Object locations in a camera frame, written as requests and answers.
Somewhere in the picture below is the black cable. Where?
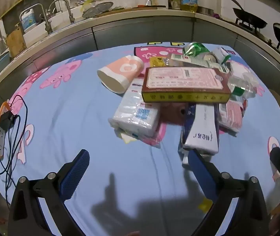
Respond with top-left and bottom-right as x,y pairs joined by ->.
0,95 -> 29,202

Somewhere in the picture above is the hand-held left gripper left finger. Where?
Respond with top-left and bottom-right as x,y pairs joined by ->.
8,149 -> 91,236

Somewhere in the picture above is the white sink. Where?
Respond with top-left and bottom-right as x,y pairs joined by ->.
23,0 -> 152,42

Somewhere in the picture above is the blue plastic basin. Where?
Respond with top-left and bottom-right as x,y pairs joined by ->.
0,52 -> 10,75

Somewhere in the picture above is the yellow snack packet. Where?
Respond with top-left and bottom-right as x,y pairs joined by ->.
150,57 -> 166,67

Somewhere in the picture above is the round metal rack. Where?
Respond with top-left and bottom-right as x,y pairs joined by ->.
82,1 -> 114,18

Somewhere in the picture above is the white plastic bag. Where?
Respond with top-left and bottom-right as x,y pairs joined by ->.
228,61 -> 260,89

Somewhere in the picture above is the brown fuzzy pouch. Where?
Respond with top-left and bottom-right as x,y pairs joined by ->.
160,102 -> 189,126

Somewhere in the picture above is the pink flat plastic packet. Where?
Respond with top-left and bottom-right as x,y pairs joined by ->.
116,128 -> 161,149

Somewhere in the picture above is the wooden cutting board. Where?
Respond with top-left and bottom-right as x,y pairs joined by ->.
6,28 -> 27,58

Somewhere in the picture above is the black power adapter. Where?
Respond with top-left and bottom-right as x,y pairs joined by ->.
0,112 -> 20,131

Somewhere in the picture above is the blue pink printed blanket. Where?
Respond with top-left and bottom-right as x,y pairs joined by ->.
0,41 -> 280,236

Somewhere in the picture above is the white blue carton box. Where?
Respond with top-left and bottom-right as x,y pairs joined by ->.
178,103 -> 220,165

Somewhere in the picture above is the steel faucet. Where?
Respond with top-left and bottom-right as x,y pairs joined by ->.
23,4 -> 53,34
48,0 -> 76,24

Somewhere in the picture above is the white tissue pack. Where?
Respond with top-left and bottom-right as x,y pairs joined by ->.
108,78 -> 161,138

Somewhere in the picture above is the clear plastic bottle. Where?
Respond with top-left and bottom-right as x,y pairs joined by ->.
228,75 -> 256,99

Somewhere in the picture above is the green drink can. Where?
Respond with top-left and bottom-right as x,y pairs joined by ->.
183,42 -> 212,57

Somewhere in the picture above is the pink white paper cup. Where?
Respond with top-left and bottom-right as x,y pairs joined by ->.
97,55 -> 145,94

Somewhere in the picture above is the pink striped packet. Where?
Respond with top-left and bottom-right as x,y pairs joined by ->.
219,100 -> 247,134

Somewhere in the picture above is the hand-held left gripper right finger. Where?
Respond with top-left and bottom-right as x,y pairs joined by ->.
187,149 -> 270,236

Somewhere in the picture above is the brown yellow flat box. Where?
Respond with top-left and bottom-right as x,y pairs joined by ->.
141,66 -> 231,103

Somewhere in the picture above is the green white snack wrapper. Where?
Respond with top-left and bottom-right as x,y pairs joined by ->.
211,47 -> 232,65

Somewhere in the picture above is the blue detergent jug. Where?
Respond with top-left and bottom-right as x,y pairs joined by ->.
19,8 -> 39,33

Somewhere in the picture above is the white green long box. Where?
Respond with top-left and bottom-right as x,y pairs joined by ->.
171,53 -> 229,74

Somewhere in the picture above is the steel bowl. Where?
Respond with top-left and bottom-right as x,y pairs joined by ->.
198,6 -> 215,16

